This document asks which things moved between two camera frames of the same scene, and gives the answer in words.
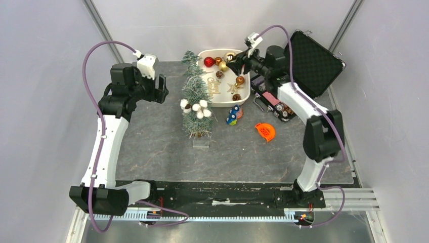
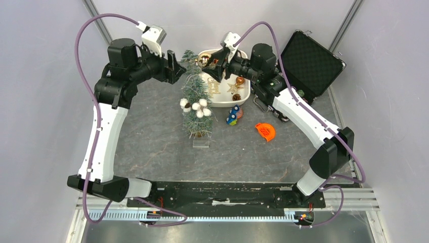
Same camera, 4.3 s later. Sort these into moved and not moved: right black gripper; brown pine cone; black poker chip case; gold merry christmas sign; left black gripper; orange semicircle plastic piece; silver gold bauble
Moved: left black gripper; right black gripper; silver gold bauble
Not moved: orange semicircle plastic piece; black poker chip case; gold merry christmas sign; brown pine cone
